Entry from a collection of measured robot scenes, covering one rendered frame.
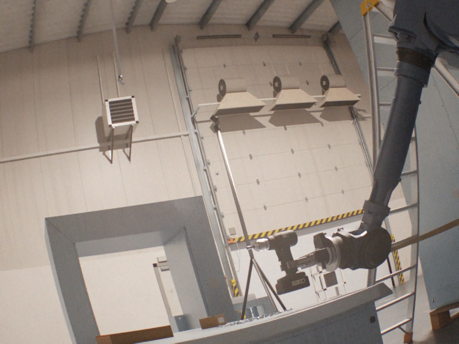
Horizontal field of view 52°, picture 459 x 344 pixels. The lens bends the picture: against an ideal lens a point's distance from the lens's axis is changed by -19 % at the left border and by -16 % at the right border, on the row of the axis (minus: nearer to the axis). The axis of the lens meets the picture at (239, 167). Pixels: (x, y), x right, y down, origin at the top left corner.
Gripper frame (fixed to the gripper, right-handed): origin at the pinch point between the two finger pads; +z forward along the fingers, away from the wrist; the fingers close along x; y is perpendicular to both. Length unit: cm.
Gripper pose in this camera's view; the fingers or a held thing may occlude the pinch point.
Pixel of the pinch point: (288, 265)
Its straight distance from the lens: 199.1
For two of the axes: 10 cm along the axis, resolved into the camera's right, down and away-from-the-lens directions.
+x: -3.7, 3.4, 8.7
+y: 2.6, 9.3, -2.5
